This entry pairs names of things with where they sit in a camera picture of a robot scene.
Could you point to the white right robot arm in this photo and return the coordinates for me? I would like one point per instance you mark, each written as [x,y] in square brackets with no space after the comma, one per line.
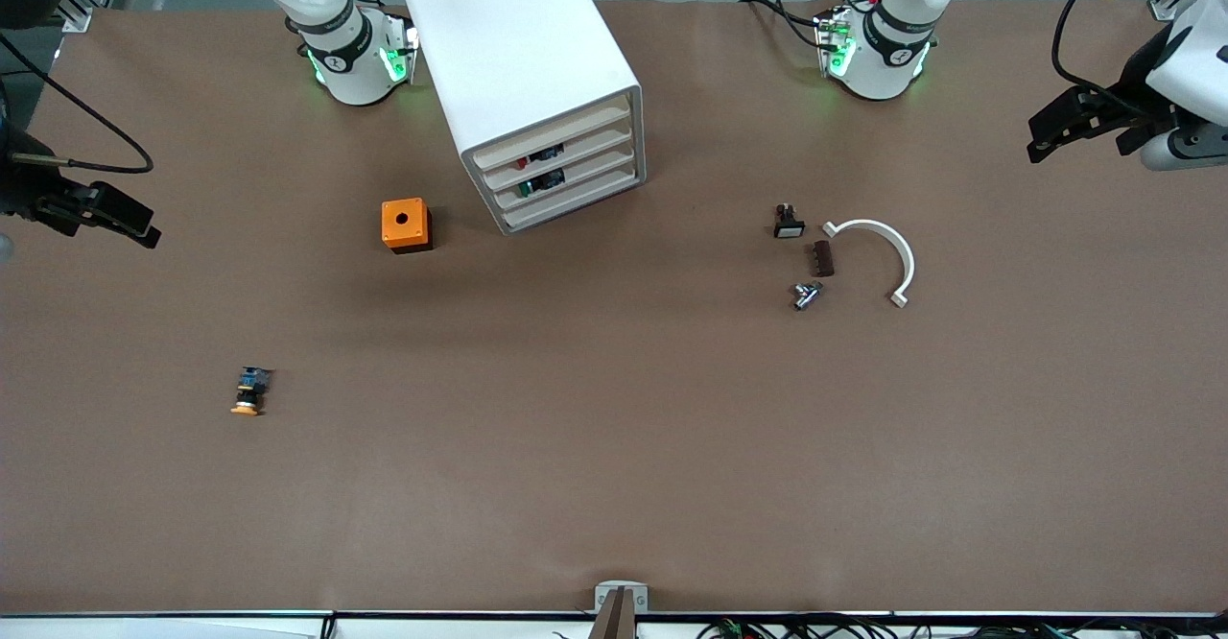
[350,63]

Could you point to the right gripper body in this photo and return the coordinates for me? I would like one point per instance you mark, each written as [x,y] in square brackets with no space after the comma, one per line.
[21,190]

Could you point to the white plastic drawer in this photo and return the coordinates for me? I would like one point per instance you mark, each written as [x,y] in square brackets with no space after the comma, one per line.
[576,201]
[552,136]
[576,177]
[566,154]

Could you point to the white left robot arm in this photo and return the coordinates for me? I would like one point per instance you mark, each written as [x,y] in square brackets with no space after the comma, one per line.
[878,68]

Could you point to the yellow push button switch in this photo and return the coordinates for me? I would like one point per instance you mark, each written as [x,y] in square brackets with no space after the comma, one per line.
[249,391]

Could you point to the black white-capped push button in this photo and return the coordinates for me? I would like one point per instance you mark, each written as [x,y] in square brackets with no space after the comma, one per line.
[789,224]

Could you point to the orange button enclosure box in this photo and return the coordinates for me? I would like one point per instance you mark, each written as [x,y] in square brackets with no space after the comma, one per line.
[403,222]

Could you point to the grey metal mount bracket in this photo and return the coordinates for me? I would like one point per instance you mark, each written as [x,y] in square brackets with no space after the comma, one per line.
[621,589]

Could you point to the brown terminal block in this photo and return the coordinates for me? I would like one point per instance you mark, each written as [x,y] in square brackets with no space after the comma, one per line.
[822,258]

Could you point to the white drawer cabinet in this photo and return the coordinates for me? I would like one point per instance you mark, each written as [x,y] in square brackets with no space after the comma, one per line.
[523,35]

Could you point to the brown table cover mat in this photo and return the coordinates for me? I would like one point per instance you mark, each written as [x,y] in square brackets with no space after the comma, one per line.
[614,428]

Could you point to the white curved plastic bracket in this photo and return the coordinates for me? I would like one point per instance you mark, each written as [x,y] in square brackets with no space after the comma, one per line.
[897,246]

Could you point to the red push button switch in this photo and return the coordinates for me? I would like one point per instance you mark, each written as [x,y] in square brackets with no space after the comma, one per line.
[523,161]

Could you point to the metal key switch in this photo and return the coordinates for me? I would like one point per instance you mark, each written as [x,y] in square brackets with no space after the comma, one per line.
[806,295]

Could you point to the green push button switch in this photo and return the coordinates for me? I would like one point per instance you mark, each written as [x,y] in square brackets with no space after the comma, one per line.
[526,189]

